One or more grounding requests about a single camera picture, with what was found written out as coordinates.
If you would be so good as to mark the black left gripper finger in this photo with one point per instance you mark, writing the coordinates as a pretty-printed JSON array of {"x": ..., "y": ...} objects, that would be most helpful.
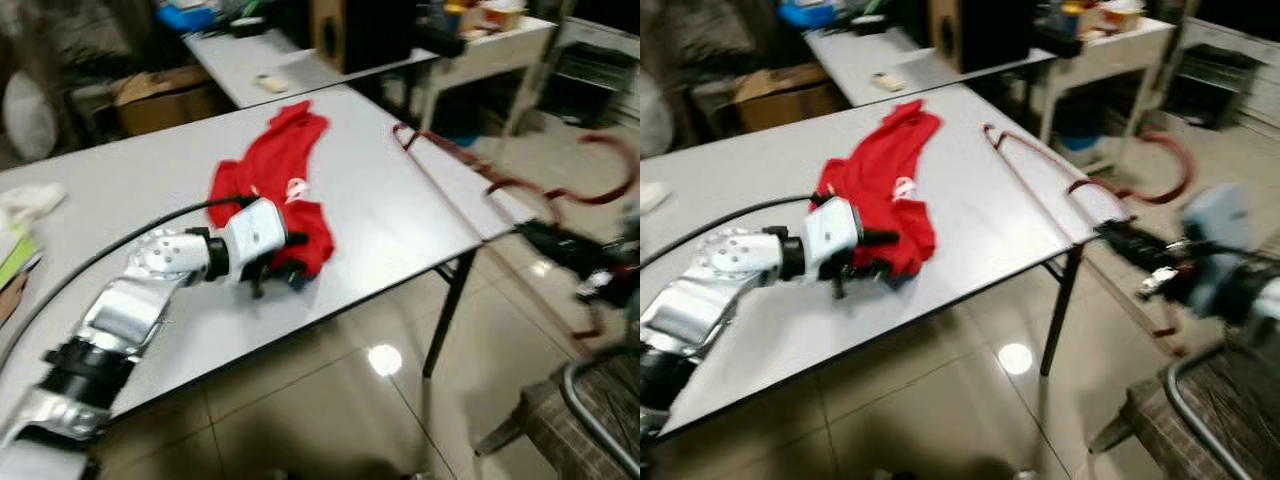
[
  {"x": 293, "y": 278},
  {"x": 298, "y": 240},
  {"x": 880, "y": 239},
  {"x": 890, "y": 278}
]

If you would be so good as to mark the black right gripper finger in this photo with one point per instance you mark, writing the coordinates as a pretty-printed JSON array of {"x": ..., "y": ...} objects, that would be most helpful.
[
  {"x": 550, "y": 235},
  {"x": 1130, "y": 250},
  {"x": 1132, "y": 235},
  {"x": 550, "y": 250}
]

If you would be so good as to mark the red logo t-shirt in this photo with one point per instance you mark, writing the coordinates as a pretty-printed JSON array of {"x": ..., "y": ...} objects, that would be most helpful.
[
  {"x": 880, "y": 170},
  {"x": 270, "y": 170}
]

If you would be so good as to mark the red clothes hanger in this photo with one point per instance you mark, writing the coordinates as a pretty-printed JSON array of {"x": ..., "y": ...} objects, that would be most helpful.
[
  {"x": 610, "y": 197},
  {"x": 1187, "y": 165}
]

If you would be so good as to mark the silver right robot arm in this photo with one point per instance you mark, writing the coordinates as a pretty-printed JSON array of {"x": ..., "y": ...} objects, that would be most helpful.
[{"x": 1262, "y": 300}]

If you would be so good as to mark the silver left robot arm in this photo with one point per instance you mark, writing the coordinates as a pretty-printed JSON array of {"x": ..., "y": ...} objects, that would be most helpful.
[
  {"x": 130, "y": 300},
  {"x": 700, "y": 300}
]

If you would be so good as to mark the white cloth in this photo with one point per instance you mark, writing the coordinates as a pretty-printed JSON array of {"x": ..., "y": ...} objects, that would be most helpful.
[
  {"x": 30, "y": 203},
  {"x": 653, "y": 196}
]

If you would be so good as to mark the white table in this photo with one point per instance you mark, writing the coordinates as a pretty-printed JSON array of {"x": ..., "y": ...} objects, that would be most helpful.
[
  {"x": 300, "y": 65},
  {"x": 400, "y": 220},
  {"x": 1000, "y": 230},
  {"x": 920, "y": 70}
]

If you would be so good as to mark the blue bucket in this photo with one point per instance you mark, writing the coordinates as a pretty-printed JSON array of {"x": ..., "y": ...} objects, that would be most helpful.
[{"x": 1082, "y": 122}]

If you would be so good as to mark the beige remote control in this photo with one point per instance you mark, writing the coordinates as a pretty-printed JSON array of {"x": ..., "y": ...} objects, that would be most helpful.
[
  {"x": 271, "y": 83},
  {"x": 890, "y": 81}
]

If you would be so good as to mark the white pillow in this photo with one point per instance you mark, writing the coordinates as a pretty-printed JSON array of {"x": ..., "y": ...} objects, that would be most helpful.
[
  {"x": 28, "y": 115},
  {"x": 655, "y": 112}
]

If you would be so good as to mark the brown cardboard box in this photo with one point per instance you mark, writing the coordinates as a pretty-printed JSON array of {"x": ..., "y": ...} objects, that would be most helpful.
[
  {"x": 165, "y": 105},
  {"x": 790, "y": 100}
]

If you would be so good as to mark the black wooden speaker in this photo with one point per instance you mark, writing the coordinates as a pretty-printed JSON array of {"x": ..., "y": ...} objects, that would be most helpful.
[
  {"x": 985, "y": 35},
  {"x": 365, "y": 35}
]

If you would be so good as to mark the beige food box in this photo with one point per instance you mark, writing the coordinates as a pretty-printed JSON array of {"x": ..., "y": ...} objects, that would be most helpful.
[
  {"x": 502, "y": 17},
  {"x": 1122, "y": 17}
]

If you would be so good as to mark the blue bag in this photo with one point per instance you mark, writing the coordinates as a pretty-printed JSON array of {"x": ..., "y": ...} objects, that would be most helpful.
[
  {"x": 185, "y": 15},
  {"x": 805, "y": 13}
]

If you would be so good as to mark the green white papers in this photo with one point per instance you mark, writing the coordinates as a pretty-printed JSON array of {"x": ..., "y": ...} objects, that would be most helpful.
[{"x": 15, "y": 255}]

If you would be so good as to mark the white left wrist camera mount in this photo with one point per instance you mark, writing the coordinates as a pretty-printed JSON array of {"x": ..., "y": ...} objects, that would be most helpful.
[
  {"x": 835, "y": 235},
  {"x": 255, "y": 235}
]

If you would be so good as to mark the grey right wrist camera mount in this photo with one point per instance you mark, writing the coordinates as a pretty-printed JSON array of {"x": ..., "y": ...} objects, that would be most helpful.
[{"x": 1215, "y": 240}]

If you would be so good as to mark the brown stool metal frame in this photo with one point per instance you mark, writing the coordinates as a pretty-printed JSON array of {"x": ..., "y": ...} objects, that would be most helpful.
[
  {"x": 1210, "y": 400},
  {"x": 545, "y": 425}
]

